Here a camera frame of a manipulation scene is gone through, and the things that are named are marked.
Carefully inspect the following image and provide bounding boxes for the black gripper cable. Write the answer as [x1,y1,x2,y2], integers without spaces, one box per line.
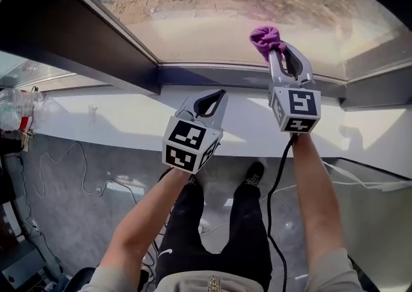
[159,167,175,183]
[266,132,299,292]

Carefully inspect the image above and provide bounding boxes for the person's black trousers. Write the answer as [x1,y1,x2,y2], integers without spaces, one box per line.
[154,174,274,292]

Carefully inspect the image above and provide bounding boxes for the clear window glass pane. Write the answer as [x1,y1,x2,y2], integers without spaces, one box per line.
[73,0,412,75]

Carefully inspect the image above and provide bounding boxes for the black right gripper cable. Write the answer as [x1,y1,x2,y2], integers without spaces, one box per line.
[266,132,299,292]

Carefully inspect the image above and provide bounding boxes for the purple cloth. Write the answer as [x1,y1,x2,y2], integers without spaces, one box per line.
[249,26,288,64]

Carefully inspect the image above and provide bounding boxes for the large frosted window pane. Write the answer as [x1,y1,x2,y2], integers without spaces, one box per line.
[0,51,110,92]

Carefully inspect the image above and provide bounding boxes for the black window frame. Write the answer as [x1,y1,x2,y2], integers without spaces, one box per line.
[0,0,412,111]

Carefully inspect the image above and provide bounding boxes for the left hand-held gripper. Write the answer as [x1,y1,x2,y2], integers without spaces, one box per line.
[162,88,229,175]

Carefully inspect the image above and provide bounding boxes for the white floor cable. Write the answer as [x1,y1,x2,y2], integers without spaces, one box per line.
[38,141,139,205]

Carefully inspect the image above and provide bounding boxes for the person's black right shoe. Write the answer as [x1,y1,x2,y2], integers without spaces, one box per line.
[244,161,265,187]

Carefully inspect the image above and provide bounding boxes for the small colourful keychain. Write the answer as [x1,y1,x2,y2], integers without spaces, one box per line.
[19,129,35,152]

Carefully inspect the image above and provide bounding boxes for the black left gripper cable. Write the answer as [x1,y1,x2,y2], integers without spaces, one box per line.
[159,167,175,183]

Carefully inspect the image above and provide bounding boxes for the person's left forearm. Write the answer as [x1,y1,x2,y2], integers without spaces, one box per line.
[98,167,194,274]

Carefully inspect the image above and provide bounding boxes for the white window sill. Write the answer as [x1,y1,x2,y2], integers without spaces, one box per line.
[32,86,412,179]

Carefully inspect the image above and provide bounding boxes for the beige tall cabinet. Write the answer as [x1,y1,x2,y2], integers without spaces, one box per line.
[321,158,412,285]

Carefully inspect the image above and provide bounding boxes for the person's grey sweatshirt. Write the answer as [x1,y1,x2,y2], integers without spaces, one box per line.
[77,247,364,292]

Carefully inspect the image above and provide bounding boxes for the person's right forearm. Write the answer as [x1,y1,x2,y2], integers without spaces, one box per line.
[291,132,348,268]

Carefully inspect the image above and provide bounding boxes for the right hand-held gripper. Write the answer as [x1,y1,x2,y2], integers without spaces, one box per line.
[267,41,323,134]

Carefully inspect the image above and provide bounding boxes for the white loose tape strip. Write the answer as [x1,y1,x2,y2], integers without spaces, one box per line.
[321,161,412,192]

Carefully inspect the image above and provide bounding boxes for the clear plastic bottle red label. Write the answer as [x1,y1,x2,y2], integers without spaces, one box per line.
[0,87,46,132]

